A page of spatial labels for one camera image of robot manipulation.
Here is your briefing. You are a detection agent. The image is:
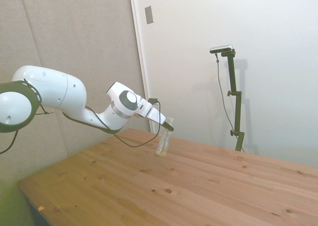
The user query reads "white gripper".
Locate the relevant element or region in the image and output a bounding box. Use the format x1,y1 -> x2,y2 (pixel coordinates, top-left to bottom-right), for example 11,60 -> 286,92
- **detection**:
144,105 -> 175,132

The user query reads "clear sanitizer bottle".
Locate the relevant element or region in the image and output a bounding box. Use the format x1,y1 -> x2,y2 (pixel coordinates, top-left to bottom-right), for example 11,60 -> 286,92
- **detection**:
155,116 -> 174,158

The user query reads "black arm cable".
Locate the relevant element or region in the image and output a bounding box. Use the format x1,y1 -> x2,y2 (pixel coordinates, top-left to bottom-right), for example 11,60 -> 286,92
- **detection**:
0,97 -> 162,155

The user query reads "dark green camera stand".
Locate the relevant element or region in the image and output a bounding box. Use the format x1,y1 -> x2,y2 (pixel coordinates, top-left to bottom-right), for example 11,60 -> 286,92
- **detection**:
219,49 -> 245,152

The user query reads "white wall trim strip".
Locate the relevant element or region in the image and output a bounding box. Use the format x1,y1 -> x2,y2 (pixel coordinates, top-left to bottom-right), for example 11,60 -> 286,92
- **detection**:
128,0 -> 153,134

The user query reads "grey camera on stand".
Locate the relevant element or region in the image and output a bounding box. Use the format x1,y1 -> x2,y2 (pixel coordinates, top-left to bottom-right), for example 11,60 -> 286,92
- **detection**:
209,44 -> 235,55

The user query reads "grey wall plate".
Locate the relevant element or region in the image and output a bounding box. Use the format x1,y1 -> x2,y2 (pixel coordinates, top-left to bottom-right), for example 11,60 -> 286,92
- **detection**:
144,5 -> 155,25

